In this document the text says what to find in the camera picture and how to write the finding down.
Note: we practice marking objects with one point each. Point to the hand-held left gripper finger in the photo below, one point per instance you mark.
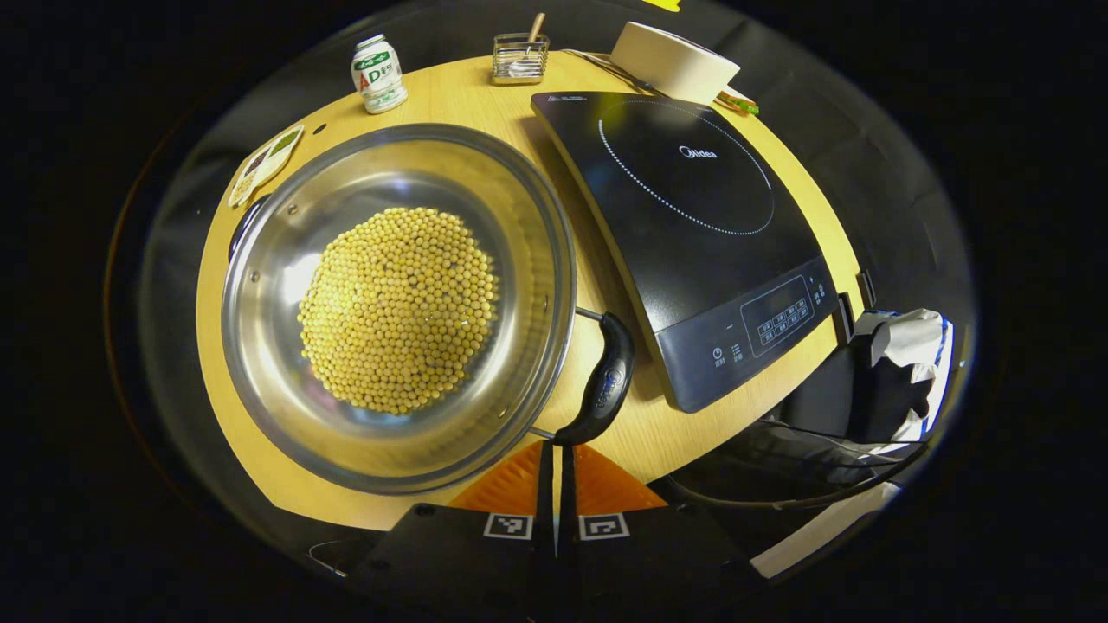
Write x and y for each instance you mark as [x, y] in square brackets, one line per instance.
[545, 493]
[567, 493]

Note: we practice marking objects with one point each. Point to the black induction cooktop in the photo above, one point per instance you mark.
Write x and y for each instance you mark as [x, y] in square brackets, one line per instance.
[692, 260]

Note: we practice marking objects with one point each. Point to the stainless steel pot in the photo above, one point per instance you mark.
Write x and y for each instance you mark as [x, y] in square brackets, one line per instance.
[286, 363]

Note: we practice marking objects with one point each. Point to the pile of soybeans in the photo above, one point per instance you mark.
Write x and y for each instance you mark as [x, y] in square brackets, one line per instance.
[398, 311]

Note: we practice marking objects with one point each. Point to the white board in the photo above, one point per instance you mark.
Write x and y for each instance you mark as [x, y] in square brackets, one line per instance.
[822, 532]

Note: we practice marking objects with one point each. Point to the white and blue cloth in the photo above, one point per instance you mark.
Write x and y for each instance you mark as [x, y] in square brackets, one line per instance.
[913, 337]

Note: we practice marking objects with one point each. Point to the toy sandwich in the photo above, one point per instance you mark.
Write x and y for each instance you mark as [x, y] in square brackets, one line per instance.
[737, 102]

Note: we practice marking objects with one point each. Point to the clear utensil holder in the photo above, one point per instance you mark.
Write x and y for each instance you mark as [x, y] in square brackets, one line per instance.
[519, 65]

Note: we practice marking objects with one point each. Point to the white divided bean dish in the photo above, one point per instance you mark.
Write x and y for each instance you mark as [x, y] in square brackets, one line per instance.
[264, 164]

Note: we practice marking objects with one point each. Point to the white toaster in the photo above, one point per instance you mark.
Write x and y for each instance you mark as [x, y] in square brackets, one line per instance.
[671, 61]

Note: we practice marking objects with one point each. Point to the white drink bottle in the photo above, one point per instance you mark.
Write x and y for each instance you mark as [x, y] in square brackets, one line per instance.
[378, 76]

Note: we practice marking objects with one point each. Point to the wooden spoon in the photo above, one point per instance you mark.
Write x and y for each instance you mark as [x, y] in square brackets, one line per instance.
[536, 28]

